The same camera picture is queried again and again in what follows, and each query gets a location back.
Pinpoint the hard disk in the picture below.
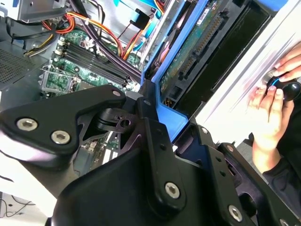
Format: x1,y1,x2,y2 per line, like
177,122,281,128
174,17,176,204
140,0,290,143

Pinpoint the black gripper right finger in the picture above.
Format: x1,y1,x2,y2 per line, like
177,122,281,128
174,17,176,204
189,117,301,226

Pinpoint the person's left hand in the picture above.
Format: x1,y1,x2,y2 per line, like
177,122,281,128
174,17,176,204
246,81,296,174

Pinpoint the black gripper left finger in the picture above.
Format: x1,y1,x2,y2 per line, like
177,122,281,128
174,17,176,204
0,79,188,219

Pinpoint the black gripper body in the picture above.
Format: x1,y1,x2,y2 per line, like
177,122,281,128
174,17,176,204
50,148,238,226

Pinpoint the round black tool blue ring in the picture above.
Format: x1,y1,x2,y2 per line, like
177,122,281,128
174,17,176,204
262,69,301,102

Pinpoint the person's right hand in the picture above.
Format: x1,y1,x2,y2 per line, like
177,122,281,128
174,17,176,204
272,41,301,82

